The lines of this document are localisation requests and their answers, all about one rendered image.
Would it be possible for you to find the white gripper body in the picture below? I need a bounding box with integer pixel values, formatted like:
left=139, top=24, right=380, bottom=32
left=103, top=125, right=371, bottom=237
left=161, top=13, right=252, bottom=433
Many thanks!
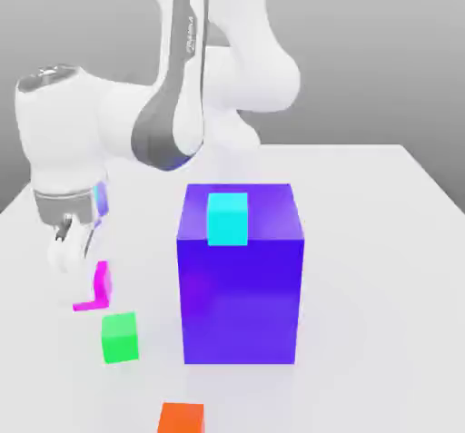
left=47, top=217, right=99, bottom=306

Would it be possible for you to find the small magenta cube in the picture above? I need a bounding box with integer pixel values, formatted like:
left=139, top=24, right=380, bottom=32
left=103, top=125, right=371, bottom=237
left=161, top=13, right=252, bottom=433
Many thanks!
left=72, top=260, right=113, bottom=313

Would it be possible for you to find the small green cube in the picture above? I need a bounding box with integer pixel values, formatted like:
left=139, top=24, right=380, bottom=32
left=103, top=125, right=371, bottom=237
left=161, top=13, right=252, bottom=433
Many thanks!
left=100, top=311, right=140, bottom=365

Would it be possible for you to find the small cyan cube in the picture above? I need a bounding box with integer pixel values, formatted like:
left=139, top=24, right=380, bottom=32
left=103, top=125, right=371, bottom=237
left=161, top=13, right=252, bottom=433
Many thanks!
left=206, top=192, right=249, bottom=248

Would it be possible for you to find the small orange cube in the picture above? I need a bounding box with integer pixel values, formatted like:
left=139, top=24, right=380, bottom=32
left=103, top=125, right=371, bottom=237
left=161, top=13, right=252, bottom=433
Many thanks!
left=156, top=401, right=205, bottom=433

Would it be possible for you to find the large blue box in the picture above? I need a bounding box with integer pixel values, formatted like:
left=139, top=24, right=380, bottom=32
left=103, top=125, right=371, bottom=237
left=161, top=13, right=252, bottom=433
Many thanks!
left=176, top=182, right=305, bottom=366

